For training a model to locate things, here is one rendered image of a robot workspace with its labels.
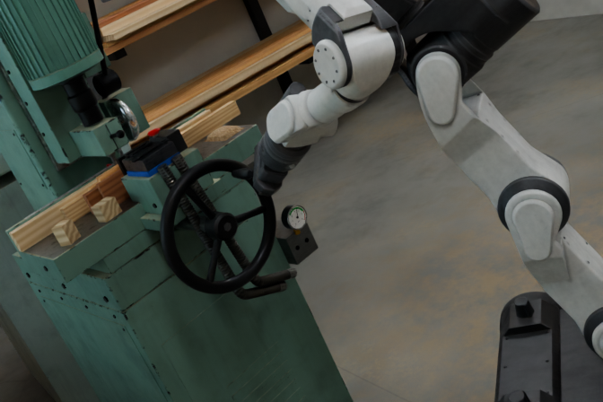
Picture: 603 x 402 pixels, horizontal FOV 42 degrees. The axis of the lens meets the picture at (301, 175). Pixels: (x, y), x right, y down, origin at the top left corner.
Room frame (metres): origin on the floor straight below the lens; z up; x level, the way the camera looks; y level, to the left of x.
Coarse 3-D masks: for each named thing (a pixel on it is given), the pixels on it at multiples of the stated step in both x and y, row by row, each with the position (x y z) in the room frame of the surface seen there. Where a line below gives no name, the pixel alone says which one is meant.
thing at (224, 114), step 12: (228, 108) 2.05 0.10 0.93; (204, 120) 2.01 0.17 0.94; (216, 120) 2.03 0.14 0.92; (228, 120) 2.04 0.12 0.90; (192, 132) 1.98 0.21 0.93; (204, 132) 2.00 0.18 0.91; (192, 144) 1.97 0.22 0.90; (72, 204) 1.77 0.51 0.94; (84, 204) 1.79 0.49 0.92; (72, 216) 1.76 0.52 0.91
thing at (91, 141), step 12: (108, 120) 1.83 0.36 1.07; (72, 132) 1.90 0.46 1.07; (84, 132) 1.84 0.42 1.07; (96, 132) 1.81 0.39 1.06; (108, 132) 1.82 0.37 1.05; (84, 144) 1.87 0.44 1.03; (96, 144) 1.82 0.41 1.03; (108, 144) 1.81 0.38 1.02; (120, 144) 1.83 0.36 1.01; (108, 156) 1.86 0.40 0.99
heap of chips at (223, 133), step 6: (228, 126) 1.94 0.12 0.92; (234, 126) 1.93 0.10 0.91; (216, 132) 1.93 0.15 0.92; (222, 132) 1.91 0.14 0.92; (228, 132) 1.90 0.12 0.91; (234, 132) 1.90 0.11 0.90; (210, 138) 1.93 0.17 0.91; (216, 138) 1.91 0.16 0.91; (222, 138) 1.89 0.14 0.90; (228, 138) 1.88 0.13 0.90
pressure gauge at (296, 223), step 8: (288, 208) 1.83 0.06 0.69; (296, 208) 1.83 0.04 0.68; (304, 208) 1.84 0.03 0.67; (288, 216) 1.81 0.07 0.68; (296, 216) 1.82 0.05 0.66; (304, 216) 1.84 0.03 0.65; (288, 224) 1.81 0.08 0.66; (296, 224) 1.82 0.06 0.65; (304, 224) 1.83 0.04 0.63; (296, 232) 1.84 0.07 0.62
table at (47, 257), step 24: (216, 144) 1.87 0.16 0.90; (240, 144) 1.86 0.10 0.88; (216, 192) 1.69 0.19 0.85; (120, 216) 1.66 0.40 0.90; (144, 216) 1.67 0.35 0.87; (48, 240) 1.70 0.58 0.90; (96, 240) 1.62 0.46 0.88; (120, 240) 1.64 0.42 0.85; (48, 264) 1.59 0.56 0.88; (72, 264) 1.58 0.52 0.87
